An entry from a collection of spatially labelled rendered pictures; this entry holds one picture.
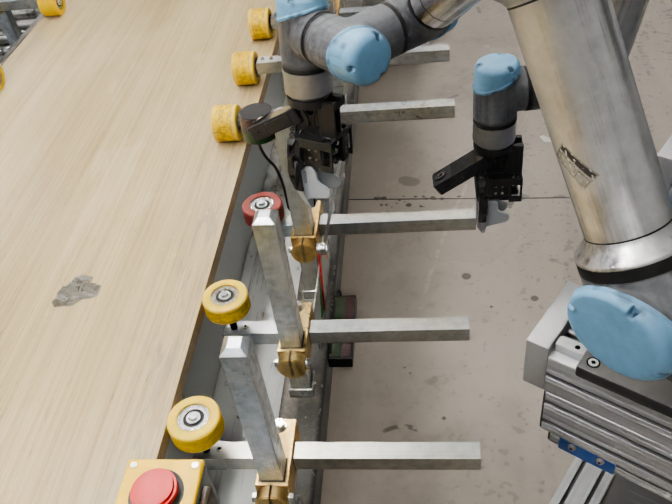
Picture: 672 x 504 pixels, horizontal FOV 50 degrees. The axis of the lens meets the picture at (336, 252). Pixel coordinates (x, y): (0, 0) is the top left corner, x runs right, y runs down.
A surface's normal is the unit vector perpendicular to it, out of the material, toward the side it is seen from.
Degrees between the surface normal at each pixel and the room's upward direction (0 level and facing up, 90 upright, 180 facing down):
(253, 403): 90
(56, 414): 0
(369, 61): 88
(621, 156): 64
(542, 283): 0
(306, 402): 0
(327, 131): 85
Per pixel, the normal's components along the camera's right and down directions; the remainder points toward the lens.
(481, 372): -0.11, -0.74
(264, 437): -0.07, 0.67
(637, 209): 0.04, 0.27
